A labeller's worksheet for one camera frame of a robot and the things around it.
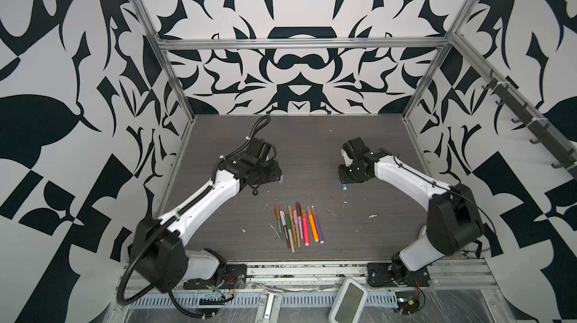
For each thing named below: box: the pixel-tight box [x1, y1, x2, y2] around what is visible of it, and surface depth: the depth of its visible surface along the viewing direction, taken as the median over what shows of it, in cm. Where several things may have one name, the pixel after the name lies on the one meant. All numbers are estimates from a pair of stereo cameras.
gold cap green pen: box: [274, 204, 285, 242], surface depth 88 cm
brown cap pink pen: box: [296, 202, 304, 239], surface depth 89 cm
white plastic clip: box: [254, 289, 283, 323], surface depth 70 cm
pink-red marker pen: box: [301, 208, 311, 246], surface depth 86 cm
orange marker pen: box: [307, 205, 320, 243], surface depth 86 cm
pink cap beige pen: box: [293, 209, 301, 248], surface depth 86 cm
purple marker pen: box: [311, 206, 325, 245], surface depth 86 cm
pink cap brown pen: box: [279, 210, 291, 249], surface depth 87 cm
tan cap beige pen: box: [287, 205, 297, 254], surface depth 86 cm
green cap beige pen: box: [285, 213, 296, 254], surface depth 86 cm
